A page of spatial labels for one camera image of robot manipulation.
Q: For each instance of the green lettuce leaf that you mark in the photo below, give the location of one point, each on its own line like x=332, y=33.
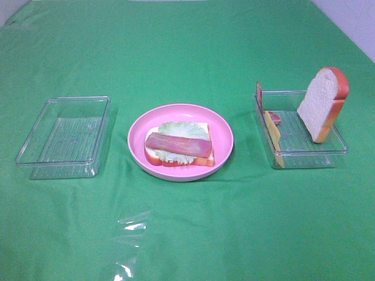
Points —
x=183, y=129

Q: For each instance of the bacon strip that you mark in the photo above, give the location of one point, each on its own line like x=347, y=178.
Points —
x=259, y=94
x=179, y=145

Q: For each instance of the clear right plastic tray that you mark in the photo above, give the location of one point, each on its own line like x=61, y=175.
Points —
x=297, y=148

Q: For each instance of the bread slice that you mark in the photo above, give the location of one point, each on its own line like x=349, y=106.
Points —
x=152, y=160
x=323, y=102

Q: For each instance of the clear left plastic tray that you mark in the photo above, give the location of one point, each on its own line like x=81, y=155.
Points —
x=67, y=140

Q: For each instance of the clear plastic tray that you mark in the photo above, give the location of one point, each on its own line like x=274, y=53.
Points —
x=297, y=148
x=67, y=140

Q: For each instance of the yellow cheese slice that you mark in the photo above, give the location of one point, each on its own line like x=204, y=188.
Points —
x=275, y=137

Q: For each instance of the pink round plate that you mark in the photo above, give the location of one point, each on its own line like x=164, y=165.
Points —
x=220, y=132

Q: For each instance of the green tablecloth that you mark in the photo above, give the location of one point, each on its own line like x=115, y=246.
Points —
x=248, y=221

